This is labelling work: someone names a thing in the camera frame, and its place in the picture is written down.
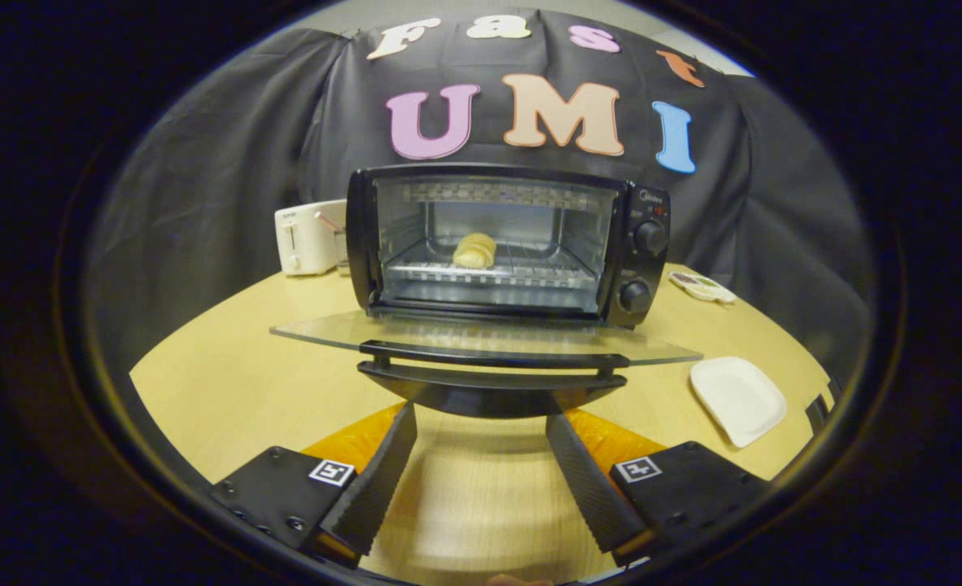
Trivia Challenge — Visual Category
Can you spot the white pop-up toaster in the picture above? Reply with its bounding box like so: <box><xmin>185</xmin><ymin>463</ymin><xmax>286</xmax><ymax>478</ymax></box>
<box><xmin>274</xmin><ymin>199</ymin><xmax>349</xmax><ymax>277</ymax></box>

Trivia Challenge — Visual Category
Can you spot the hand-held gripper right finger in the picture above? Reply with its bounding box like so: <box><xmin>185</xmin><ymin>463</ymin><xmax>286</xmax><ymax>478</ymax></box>
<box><xmin>545</xmin><ymin>406</ymin><xmax>772</xmax><ymax>567</ymax></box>

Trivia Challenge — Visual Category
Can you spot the white square plate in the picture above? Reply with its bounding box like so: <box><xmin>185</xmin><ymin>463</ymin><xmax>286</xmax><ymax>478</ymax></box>
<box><xmin>689</xmin><ymin>356</ymin><xmax>789</xmax><ymax>449</ymax></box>

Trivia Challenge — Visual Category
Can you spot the small black object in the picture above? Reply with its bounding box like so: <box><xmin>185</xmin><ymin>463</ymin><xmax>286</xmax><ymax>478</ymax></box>
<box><xmin>804</xmin><ymin>378</ymin><xmax>842</xmax><ymax>433</ymax></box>

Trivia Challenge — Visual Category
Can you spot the black toaster oven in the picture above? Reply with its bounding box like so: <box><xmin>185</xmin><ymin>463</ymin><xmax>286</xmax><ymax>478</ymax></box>
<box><xmin>269</xmin><ymin>163</ymin><xmax>704</xmax><ymax>420</ymax></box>

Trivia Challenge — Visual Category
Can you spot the white divided dish with seeds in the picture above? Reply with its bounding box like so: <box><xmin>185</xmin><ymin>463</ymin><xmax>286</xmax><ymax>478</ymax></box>
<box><xmin>667</xmin><ymin>271</ymin><xmax>737</xmax><ymax>305</ymax></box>

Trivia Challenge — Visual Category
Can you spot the black backdrop cloth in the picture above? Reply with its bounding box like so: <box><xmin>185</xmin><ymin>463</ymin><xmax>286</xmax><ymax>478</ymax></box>
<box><xmin>82</xmin><ymin>8</ymin><xmax>877</xmax><ymax>385</ymax></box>

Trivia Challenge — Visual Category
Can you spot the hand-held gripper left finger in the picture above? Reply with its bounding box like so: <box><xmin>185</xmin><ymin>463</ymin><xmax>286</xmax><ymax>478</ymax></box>
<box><xmin>210</xmin><ymin>400</ymin><xmax>419</xmax><ymax>570</ymax></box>

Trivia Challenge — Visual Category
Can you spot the yellow bread roll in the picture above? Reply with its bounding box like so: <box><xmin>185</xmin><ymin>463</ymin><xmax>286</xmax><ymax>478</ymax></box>
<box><xmin>452</xmin><ymin>233</ymin><xmax>499</xmax><ymax>270</ymax></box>

